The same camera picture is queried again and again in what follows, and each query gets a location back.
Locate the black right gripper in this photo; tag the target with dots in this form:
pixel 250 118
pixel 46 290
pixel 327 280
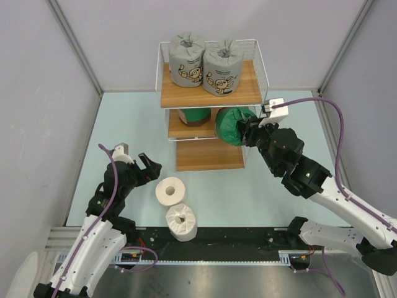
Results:
pixel 252 133

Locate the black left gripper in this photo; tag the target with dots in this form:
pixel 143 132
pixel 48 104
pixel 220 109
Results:
pixel 142 173

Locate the green paper roll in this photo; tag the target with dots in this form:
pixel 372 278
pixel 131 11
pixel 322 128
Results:
pixel 226 124
pixel 194 117

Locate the plain white paper roll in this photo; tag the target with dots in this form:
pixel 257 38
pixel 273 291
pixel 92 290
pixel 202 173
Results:
pixel 170 191

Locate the grey paper roll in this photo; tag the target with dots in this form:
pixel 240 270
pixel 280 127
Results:
pixel 186 59
pixel 222 67

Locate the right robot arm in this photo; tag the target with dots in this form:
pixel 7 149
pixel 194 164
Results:
pixel 371 235

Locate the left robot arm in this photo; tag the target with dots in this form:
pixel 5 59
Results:
pixel 104 231

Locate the white wrapped paper roll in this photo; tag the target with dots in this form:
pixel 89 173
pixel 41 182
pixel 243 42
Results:
pixel 182 222

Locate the white object bottom left corner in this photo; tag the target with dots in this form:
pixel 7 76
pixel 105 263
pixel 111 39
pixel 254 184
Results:
pixel 23 283

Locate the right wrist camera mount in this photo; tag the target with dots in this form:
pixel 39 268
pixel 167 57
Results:
pixel 273 113

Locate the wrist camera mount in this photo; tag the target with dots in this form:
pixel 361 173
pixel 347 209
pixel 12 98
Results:
pixel 120 153
pixel 273 113

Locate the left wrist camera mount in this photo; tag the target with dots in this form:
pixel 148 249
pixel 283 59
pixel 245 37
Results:
pixel 120 153

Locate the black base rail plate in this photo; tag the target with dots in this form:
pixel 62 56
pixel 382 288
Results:
pixel 215 246

